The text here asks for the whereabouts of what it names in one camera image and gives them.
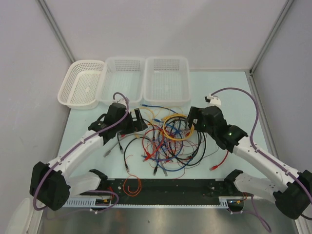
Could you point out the clear right plastic basket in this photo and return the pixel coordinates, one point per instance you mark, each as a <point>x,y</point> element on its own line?
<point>167,81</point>

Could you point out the black mounting base plate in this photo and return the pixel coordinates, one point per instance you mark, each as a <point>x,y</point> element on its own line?
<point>176,192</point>

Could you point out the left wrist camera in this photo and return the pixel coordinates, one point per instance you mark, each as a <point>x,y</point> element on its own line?
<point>124,101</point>

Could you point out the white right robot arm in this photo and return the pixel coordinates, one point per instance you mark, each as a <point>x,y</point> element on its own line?
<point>289,189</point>

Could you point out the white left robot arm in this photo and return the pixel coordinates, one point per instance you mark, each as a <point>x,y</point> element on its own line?
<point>52,183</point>

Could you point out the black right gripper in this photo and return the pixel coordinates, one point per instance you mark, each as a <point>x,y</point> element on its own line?
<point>195,113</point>

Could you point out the cream perforated plastic basket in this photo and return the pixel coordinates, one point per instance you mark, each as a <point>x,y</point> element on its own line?
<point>80,84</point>

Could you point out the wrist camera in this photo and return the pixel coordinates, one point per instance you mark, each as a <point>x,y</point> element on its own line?
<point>212,101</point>
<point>124,101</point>

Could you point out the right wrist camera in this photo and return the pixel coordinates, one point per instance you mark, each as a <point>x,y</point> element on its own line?
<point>212,101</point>

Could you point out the white slotted cable duct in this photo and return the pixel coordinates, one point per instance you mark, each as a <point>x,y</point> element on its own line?
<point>88,202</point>

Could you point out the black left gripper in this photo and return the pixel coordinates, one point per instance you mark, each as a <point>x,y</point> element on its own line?
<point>137,126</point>

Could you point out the clear middle plastic basket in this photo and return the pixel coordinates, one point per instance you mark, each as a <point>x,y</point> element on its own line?
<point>124,75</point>

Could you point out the clear plastic basket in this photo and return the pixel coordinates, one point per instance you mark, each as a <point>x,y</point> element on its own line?
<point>167,81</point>
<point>124,75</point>

